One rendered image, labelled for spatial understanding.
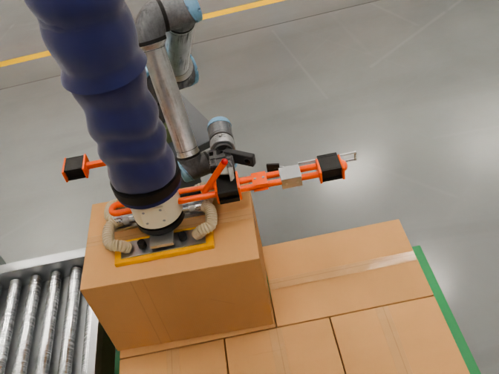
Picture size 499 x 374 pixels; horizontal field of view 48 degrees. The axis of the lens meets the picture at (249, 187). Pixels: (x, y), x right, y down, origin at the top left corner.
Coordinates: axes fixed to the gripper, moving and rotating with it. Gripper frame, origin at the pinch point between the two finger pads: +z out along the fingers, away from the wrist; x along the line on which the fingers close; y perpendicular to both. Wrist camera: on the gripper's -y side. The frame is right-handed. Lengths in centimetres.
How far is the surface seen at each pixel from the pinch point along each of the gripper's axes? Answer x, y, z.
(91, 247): -13, 54, 2
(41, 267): -48, 91, -27
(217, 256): -13.1, 10.4, 17.7
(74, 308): -53, 76, -5
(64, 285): -58, 84, -22
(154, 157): 25.2, 21.0, 8.2
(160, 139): 28.9, 17.9, 4.8
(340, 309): -53, -29, 21
